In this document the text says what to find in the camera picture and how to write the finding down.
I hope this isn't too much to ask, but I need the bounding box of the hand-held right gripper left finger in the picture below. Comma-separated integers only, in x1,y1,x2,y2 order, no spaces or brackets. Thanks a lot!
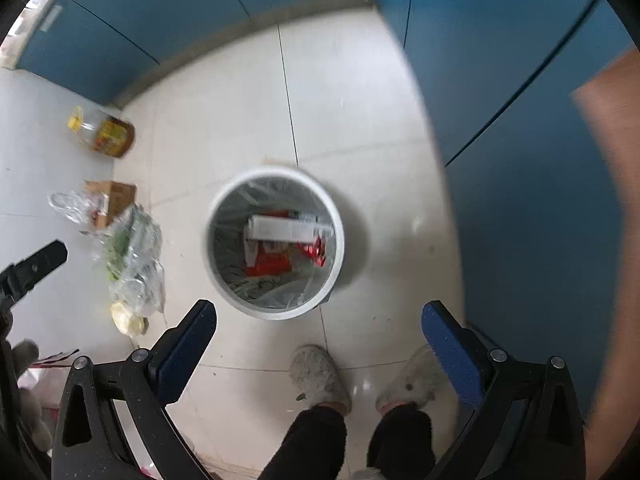
51,300,218,480

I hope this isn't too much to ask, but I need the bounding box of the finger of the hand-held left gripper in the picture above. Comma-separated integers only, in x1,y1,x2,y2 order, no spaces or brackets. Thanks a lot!
0,240,68,313

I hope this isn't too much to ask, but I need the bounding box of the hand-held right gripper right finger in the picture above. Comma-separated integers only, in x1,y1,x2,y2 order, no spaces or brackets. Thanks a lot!
421,301,586,480

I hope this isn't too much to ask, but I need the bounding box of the white round trash bin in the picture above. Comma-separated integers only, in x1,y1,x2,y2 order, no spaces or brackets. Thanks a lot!
204,166,346,321

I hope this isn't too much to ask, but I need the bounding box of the person's left hand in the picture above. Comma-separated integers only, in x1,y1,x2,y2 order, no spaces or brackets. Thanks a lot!
11,341,53,453

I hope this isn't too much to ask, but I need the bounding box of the white red plastic bag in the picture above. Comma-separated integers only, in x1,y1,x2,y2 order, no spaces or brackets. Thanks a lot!
17,349,81,441

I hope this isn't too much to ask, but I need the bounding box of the grey slipper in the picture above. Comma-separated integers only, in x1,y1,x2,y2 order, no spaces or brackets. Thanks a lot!
290,344,352,413
376,345,447,413

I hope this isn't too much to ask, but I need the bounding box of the napa cabbage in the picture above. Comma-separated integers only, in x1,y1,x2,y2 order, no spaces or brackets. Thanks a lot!
111,301,149,336

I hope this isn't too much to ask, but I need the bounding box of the clear crumpled plastic bag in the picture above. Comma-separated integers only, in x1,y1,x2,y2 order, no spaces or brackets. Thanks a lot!
48,191,108,233

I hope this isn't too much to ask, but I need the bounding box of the clear bin liner bag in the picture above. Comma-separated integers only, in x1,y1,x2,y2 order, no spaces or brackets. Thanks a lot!
212,175,337,311

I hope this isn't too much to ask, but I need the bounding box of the bag of green vegetables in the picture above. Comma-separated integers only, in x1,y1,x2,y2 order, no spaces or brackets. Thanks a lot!
92,204,166,311

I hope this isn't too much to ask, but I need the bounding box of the small cardboard box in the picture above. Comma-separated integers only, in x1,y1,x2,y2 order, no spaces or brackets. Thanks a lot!
84,180,137,231

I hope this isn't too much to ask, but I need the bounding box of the person's right leg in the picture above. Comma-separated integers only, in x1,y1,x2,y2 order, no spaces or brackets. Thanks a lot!
367,402,436,480

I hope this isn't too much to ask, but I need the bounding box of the person's leg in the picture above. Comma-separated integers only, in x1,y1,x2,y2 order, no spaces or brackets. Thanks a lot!
367,402,436,480
260,405,348,480

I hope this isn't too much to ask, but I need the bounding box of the red snack packet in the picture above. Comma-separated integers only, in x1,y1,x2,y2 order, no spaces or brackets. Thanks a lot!
245,210,328,278

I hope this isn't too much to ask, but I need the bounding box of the cooking oil bottle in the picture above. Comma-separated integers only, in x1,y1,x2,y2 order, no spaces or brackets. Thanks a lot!
68,106,136,158

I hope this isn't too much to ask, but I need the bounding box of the white flat carton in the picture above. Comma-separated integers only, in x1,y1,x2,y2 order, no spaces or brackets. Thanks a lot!
245,214,333,243

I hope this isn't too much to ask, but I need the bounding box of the person's left leg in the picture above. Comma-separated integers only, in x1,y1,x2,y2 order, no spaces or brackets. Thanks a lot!
260,405,348,480

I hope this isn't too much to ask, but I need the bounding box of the pink-brown towel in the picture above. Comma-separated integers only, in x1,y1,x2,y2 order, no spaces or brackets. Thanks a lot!
571,47,640,480

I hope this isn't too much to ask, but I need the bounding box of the blue stove base cabinet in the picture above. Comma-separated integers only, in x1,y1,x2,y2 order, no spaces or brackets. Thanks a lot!
367,0,640,411

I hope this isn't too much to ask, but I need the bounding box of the blue sink base cabinet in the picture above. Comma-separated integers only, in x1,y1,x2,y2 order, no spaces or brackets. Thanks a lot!
15,0,373,108

